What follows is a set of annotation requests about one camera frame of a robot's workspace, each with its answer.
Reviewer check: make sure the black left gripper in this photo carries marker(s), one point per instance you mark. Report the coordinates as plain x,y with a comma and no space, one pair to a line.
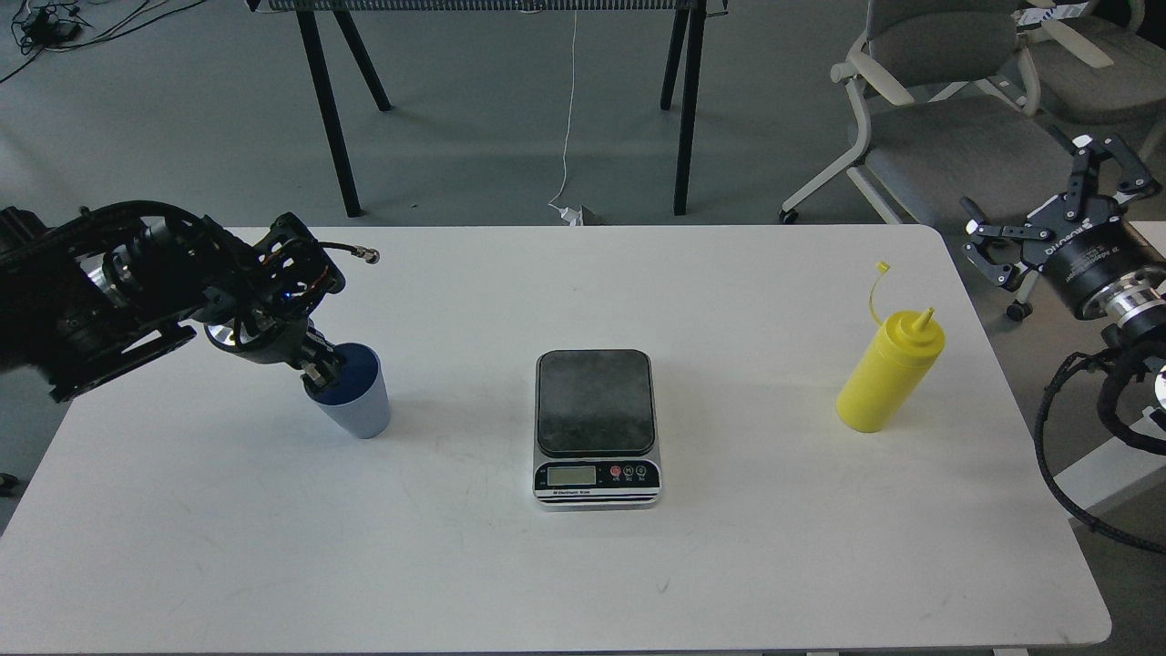
261,311

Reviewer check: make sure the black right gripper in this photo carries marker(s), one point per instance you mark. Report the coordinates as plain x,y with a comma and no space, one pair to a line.
1096,262

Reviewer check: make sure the blue ribbed plastic cup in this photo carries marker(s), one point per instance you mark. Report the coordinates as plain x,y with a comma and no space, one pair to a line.
358,401

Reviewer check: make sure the yellow squeeze bottle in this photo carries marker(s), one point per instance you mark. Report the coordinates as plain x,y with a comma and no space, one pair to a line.
905,346

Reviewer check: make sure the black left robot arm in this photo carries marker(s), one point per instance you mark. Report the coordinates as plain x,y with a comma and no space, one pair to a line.
123,285

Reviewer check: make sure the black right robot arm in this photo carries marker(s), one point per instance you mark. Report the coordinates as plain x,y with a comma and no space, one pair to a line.
1075,362

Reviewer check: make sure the black digital kitchen scale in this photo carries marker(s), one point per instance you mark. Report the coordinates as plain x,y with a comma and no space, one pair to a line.
596,444

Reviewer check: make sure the black leg metal table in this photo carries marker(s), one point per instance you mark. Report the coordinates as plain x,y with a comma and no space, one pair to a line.
494,80

